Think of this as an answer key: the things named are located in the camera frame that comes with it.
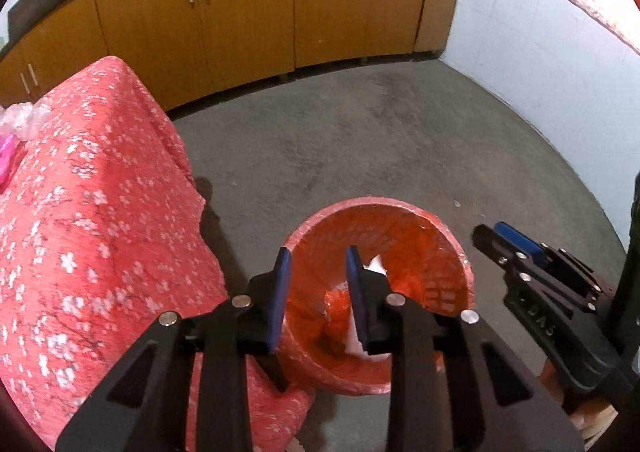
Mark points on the white paper sheet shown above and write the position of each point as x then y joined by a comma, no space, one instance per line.
377,266

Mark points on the orange plastic bag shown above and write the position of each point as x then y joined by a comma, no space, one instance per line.
337,302

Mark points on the pink plastic bag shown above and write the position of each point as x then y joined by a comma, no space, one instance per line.
5,156

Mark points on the red plastic waste basket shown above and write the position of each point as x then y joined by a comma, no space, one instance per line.
400,232

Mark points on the large clear bubble wrap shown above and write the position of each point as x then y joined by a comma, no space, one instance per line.
25,119

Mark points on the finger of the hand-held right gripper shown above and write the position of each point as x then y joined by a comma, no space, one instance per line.
500,252
520,239

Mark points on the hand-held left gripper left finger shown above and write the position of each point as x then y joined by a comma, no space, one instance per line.
280,297

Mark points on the wooden base cabinets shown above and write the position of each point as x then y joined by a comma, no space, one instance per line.
240,6

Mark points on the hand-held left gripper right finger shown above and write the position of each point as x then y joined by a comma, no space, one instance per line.
357,297

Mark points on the red floral tablecloth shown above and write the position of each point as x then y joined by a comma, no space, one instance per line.
100,232

